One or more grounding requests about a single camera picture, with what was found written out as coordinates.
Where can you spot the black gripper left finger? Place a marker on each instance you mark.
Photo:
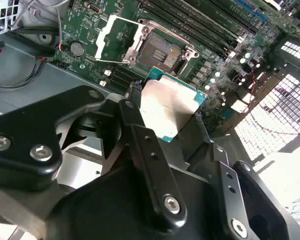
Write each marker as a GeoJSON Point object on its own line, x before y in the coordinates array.
{"type": "Point", "coordinates": [27, 130]}

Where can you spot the silver-topped CPU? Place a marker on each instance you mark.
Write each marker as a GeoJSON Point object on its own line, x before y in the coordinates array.
{"type": "Point", "coordinates": [170, 100]}

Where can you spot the metal socket cover frame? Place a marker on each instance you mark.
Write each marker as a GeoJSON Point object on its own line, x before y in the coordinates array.
{"type": "Point", "coordinates": [101, 41]}

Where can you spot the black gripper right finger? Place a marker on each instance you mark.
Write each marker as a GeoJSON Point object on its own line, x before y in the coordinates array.
{"type": "Point", "coordinates": [225, 180]}

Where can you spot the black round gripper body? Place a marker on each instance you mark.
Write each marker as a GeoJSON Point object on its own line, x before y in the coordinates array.
{"type": "Point", "coordinates": [110, 207]}

